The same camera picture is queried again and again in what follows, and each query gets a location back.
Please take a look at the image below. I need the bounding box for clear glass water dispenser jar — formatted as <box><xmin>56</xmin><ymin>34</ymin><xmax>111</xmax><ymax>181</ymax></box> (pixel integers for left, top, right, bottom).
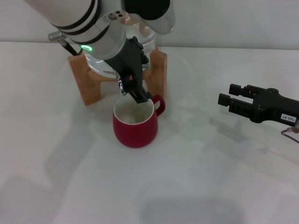
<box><xmin>81</xmin><ymin>14</ymin><xmax>157</xmax><ymax>79</ymax></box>

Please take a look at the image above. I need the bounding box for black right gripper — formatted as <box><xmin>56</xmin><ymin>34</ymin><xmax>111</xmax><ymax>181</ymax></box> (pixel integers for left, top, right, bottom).
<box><xmin>218</xmin><ymin>84</ymin><xmax>299</xmax><ymax>124</ymax></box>

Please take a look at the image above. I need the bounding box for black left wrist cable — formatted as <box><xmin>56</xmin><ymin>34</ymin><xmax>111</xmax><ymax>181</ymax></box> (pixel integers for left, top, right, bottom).
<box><xmin>48</xmin><ymin>31</ymin><xmax>79</xmax><ymax>57</ymax></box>

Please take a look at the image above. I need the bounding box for chrome dispenser faucet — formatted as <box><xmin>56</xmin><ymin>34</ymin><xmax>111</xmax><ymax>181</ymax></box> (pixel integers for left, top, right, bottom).
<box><xmin>118</xmin><ymin>62</ymin><xmax>150</xmax><ymax>97</ymax></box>

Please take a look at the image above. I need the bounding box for red cup with white inside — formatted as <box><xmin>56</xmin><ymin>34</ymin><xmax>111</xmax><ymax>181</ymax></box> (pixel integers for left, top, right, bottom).
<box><xmin>112</xmin><ymin>94</ymin><xmax>166</xmax><ymax>149</ymax></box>

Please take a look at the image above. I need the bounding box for wooden dispenser stand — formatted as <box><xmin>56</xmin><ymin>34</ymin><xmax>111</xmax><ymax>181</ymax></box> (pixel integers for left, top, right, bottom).
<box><xmin>67</xmin><ymin>46</ymin><xmax>168</xmax><ymax>107</ymax></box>

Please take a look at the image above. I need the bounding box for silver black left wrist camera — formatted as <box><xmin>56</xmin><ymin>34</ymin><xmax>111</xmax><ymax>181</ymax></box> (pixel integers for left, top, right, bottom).
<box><xmin>123</xmin><ymin>0</ymin><xmax>176</xmax><ymax>35</ymax></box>

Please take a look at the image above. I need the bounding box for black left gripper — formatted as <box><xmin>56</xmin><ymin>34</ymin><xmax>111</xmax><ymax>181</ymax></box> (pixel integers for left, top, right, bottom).
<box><xmin>102</xmin><ymin>36</ymin><xmax>152</xmax><ymax>105</ymax></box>

